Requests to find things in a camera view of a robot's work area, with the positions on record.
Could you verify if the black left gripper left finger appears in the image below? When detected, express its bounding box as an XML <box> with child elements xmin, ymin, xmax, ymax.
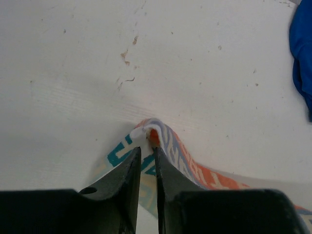
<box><xmin>0</xmin><ymin>147</ymin><xmax>141</xmax><ymax>234</ymax></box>

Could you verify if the rabbit print towel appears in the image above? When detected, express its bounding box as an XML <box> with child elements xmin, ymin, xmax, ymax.
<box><xmin>91</xmin><ymin>117</ymin><xmax>312</xmax><ymax>234</ymax></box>

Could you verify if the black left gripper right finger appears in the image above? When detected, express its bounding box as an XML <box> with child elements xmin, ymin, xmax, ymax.
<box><xmin>154</xmin><ymin>148</ymin><xmax>309</xmax><ymax>234</ymax></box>

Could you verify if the blue towel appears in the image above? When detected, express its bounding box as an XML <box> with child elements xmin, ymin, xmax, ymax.
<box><xmin>289</xmin><ymin>0</ymin><xmax>312</xmax><ymax>122</ymax></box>

